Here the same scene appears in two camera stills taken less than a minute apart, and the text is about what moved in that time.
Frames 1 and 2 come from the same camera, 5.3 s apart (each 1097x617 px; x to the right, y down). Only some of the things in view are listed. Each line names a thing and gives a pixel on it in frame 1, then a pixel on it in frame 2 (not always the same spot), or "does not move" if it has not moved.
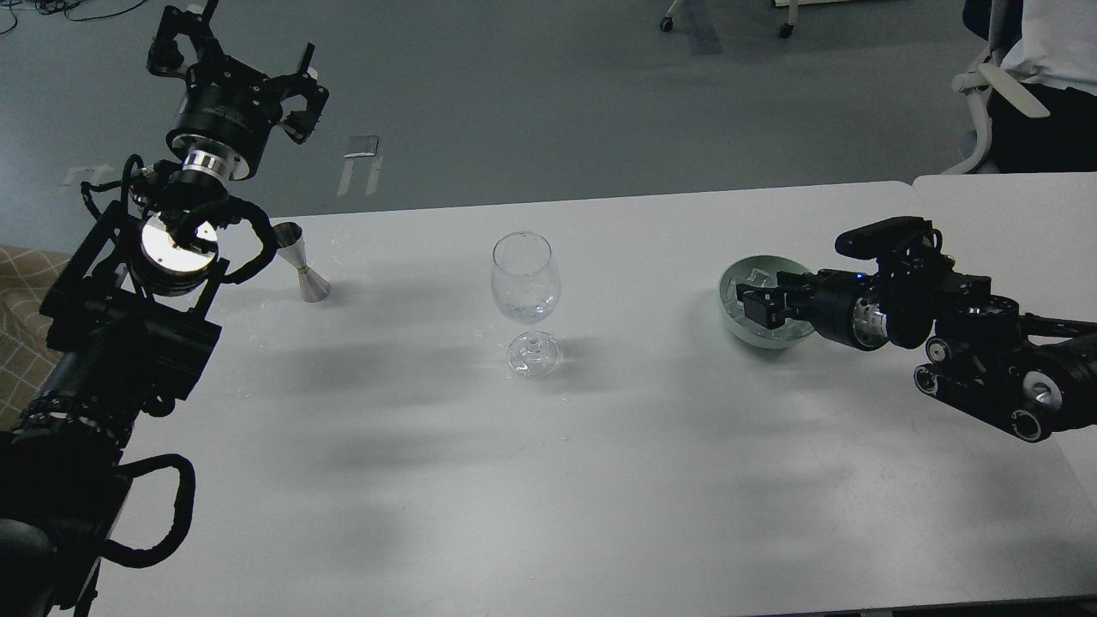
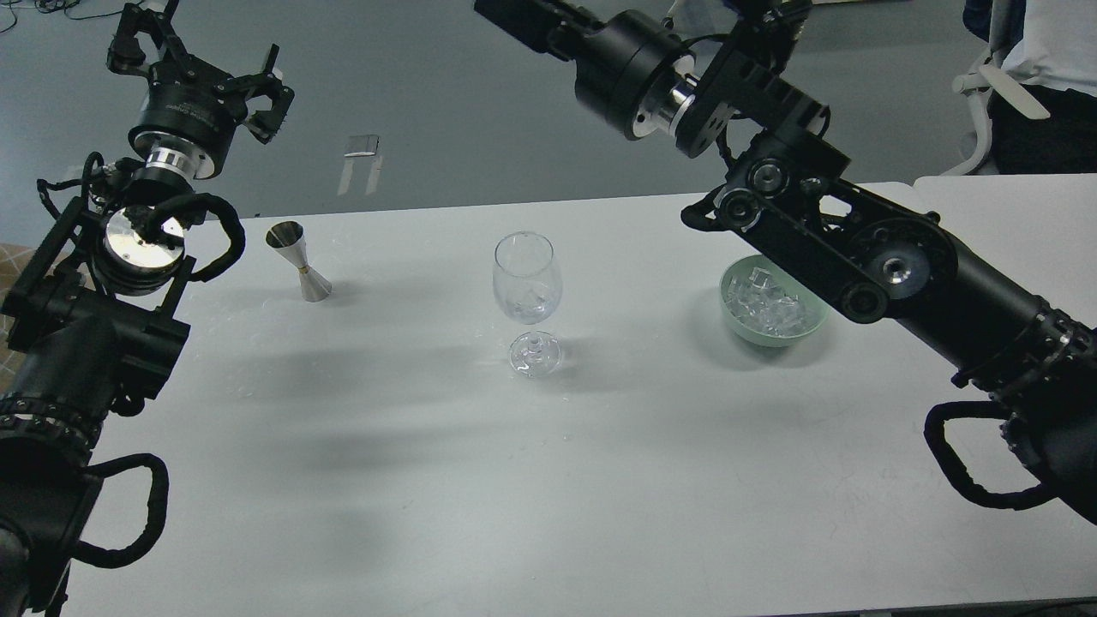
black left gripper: (227, 105) -> (186, 123)
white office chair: (983, 76) does not move
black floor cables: (56, 7) does not move
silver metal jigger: (290, 243) does not move
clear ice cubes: (759, 278) does not move
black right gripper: (837, 307) -> (631, 68)
